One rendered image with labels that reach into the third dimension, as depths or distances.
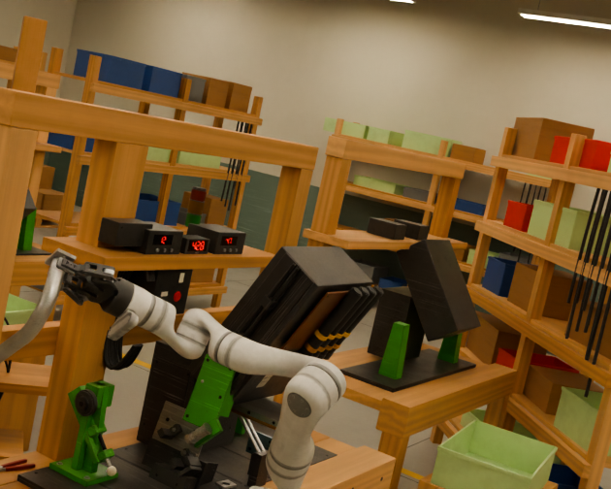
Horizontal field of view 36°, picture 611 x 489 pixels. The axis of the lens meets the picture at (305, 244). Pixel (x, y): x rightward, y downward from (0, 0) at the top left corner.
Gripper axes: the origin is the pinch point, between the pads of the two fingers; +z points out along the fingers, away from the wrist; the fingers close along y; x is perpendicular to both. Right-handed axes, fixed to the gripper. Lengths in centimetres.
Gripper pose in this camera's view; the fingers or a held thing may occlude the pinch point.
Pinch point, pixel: (61, 270)
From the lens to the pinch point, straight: 189.3
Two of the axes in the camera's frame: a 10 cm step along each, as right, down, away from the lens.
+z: -7.7, -4.4, -4.6
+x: -0.7, 7.7, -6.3
